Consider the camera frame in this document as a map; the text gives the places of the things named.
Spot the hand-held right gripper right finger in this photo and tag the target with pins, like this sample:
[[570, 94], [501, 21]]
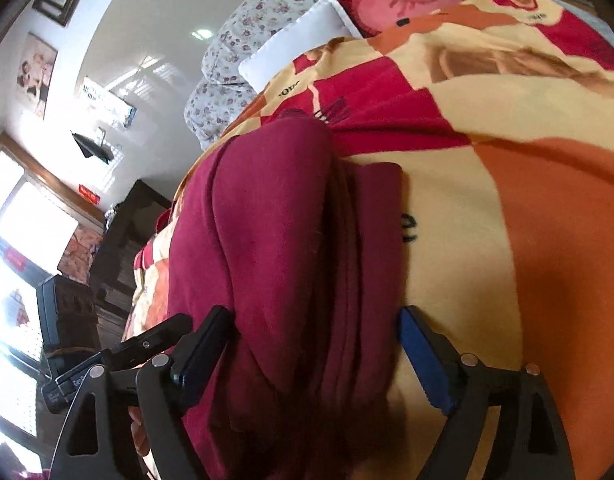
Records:
[[422, 355]]

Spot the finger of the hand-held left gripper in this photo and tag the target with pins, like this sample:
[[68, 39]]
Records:
[[157, 337]]

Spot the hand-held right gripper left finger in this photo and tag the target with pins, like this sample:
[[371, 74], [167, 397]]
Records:
[[207, 355]]

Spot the dark red sweater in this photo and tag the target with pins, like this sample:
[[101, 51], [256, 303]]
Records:
[[287, 240]]

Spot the orange printed cloth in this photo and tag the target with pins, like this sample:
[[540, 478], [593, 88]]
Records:
[[82, 255]]

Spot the dark wooden desk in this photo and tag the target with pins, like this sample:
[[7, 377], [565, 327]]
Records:
[[127, 240]]

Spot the window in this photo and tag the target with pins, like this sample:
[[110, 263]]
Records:
[[17, 220]]

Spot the red sign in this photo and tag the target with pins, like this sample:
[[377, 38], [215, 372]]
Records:
[[89, 195]]

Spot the red and yellow printed blanket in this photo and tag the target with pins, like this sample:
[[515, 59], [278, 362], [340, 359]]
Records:
[[512, 210]]

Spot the ceiling light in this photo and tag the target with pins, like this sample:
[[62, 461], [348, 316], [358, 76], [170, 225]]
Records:
[[202, 33]]

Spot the floral quilt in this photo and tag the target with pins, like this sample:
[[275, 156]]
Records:
[[247, 35]]

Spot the white pillow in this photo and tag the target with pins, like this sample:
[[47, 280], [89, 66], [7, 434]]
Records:
[[297, 45]]

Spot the red heart-shaped cushion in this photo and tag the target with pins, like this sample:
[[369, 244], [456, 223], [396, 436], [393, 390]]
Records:
[[412, 0]]

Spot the wall-mounted black shelf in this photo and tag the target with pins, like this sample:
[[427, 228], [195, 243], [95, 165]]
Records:
[[92, 146]]

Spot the wall poster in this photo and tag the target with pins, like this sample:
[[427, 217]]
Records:
[[37, 77]]

